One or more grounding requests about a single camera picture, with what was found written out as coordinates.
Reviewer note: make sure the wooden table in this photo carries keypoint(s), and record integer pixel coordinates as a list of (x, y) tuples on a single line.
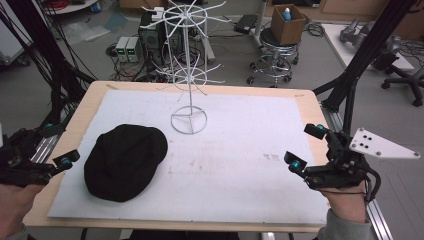
[(85, 100)]

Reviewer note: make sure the black office chair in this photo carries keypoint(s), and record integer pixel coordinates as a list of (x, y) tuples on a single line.
[(405, 78)]

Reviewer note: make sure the white platform with grey machine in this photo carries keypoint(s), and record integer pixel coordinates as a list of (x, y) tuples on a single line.
[(360, 40)]

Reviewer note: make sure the white table mat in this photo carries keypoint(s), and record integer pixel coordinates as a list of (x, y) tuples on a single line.
[(216, 173)]

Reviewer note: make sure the black metal frame stand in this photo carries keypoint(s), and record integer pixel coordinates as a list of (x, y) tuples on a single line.
[(50, 50), (363, 56)]

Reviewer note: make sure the blue bottle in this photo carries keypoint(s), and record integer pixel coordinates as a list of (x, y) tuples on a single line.
[(286, 14)]

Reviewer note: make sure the black computer tower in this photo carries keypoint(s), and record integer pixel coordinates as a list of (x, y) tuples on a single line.
[(151, 40)]

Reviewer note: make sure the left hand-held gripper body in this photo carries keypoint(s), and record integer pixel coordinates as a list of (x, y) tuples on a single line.
[(20, 156)]

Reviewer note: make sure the cardboard box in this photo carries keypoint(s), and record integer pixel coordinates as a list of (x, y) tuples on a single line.
[(286, 30)]

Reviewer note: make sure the black cap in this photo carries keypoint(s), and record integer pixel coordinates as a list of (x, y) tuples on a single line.
[(125, 163)]

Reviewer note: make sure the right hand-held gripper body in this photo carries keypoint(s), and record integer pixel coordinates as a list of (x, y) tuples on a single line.
[(346, 166)]

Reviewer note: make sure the person's right hand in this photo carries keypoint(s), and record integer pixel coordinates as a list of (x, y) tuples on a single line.
[(348, 203)]

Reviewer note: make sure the grey equipment case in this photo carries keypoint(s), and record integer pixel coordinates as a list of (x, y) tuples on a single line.
[(13, 43)]

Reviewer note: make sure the chrome rolling stool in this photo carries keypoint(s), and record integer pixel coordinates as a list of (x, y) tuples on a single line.
[(273, 60)]

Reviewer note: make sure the grey power supply unit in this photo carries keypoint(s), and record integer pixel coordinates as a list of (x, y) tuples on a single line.
[(122, 48), (134, 49)]

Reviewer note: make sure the black flat box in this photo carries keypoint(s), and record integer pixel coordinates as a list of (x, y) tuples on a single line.
[(246, 23)]

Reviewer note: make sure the person's left hand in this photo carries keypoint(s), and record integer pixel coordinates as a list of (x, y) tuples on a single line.
[(13, 206)]

